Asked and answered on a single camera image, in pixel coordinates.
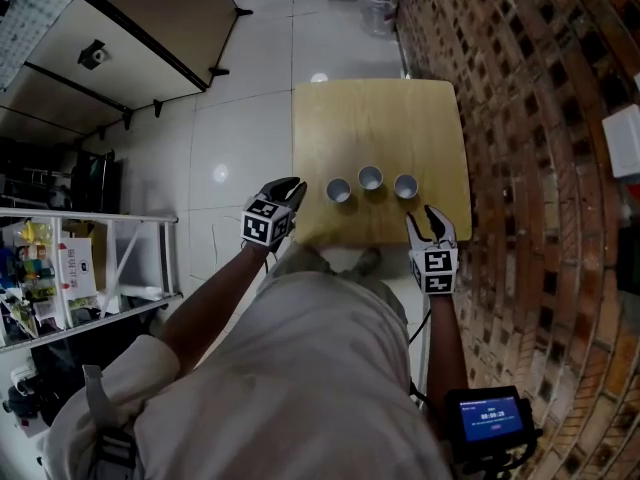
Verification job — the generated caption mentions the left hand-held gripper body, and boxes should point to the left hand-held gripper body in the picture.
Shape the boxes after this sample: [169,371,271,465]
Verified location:
[239,192,299,254]

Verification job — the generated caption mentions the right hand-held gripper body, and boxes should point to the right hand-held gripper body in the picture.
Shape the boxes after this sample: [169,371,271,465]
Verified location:
[408,240,461,296]

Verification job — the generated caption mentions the white paper cup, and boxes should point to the white paper cup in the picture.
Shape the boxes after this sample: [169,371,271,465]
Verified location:
[393,173,420,201]
[325,177,353,205]
[357,165,385,192]

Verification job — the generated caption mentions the person's left forearm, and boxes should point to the person's left forearm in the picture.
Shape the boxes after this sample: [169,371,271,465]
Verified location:
[159,242,271,377]

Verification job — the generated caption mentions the person's right forearm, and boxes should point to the person's right forearm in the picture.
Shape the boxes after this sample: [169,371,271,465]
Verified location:
[427,292,469,409]

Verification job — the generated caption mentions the person's grey shoe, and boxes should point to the person's grey shoe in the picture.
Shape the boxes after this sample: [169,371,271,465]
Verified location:
[352,246,383,275]

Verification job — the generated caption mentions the person's beige trousers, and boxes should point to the person's beige trousers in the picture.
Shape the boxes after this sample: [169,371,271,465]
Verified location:
[257,242,407,329]

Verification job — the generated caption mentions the white metal shelf rack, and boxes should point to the white metal shelf rack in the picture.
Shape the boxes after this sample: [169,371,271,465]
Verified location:
[0,206,180,353]

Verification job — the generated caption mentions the black device blue screen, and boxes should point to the black device blue screen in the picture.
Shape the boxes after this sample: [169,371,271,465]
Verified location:
[443,385,544,477]

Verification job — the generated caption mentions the person's white shirt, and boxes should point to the person's white shirt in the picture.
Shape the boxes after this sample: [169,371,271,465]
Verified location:
[37,270,451,480]

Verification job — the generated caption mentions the white sign red print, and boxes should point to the white sign red print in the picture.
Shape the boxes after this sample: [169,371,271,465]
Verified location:
[56,237,98,301]

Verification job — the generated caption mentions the clear water jug red cap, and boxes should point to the clear water jug red cap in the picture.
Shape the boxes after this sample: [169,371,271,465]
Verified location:
[356,0,400,38]

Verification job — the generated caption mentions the brown partition panel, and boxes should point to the brown partition panel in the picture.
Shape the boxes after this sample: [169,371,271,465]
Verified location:
[64,0,254,92]

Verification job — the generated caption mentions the small black birdhouse box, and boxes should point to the small black birdhouse box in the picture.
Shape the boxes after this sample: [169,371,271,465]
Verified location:
[77,39,109,71]

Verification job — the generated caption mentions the pile of colourful small items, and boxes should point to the pile of colourful small items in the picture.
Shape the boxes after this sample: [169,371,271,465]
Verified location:
[0,220,56,309]

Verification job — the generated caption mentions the patterned white sheet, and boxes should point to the patterned white sheet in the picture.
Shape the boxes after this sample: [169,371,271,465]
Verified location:
[0,0,76,92]

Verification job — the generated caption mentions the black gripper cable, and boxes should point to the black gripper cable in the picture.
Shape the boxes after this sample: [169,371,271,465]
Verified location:
[408,305,432,344]

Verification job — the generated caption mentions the black wall display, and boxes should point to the black wall display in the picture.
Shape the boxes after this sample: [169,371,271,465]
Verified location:
[617,227,640,292]

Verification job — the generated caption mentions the white wall switch box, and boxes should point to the white wall switch box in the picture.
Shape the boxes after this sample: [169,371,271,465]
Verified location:
[601,106,640,179]

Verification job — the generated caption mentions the white chest strap black buckle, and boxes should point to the white chest strap black buckle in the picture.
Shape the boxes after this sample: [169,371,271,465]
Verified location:
[82,364,139,480]

